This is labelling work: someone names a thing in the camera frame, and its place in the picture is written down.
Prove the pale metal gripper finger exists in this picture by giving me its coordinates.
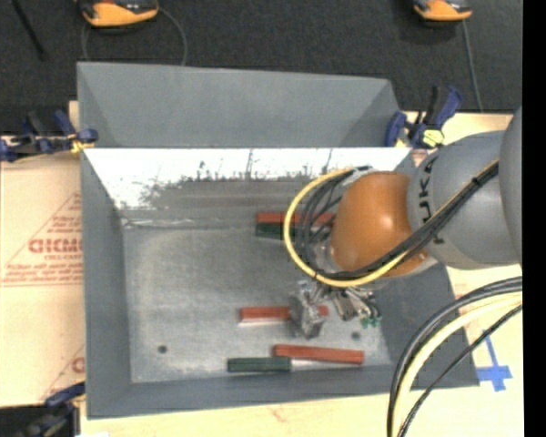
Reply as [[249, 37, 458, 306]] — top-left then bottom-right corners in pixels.
[[288, 286, 323, 314], [294, 312, 327, 340]]

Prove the red-brown flat block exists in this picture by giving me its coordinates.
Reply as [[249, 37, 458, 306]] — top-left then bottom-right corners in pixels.
[[238, 305, 329, 323], [255, 211, 336, 229], [271, 343, 366, 366]]

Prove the dark green flat block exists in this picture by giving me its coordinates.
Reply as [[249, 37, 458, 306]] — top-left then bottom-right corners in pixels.
[[254, 223, 297, 240], [227, 356, 293, 373]]

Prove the grey metal bin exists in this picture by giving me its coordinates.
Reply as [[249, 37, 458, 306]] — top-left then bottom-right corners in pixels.
[[76, 60, 480, 419]]

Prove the brown cardboard board red print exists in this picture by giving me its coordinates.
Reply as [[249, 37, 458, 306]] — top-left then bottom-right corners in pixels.
[[0, 148, 87, 410]]

